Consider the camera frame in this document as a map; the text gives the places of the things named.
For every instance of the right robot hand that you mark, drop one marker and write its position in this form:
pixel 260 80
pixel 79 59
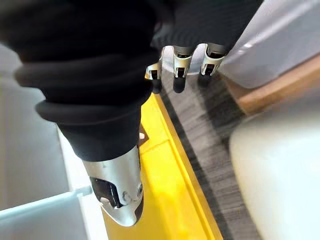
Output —
pixel 87 75

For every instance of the white shelf side panel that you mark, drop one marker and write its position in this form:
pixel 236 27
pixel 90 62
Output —
pixel 32 140

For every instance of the yellow metal shelf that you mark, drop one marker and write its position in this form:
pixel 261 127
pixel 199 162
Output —
pixel 165 190

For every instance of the pale translucent plastic panel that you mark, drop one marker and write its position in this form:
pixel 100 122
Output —
pixel 42 217

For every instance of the brown wooden board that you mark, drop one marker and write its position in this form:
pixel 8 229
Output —
pixel 277 87

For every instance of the grey plastic bin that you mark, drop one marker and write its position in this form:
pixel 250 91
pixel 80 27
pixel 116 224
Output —
pixel 280 37

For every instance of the white rounded container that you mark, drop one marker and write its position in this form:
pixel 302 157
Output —
pixel 280 180

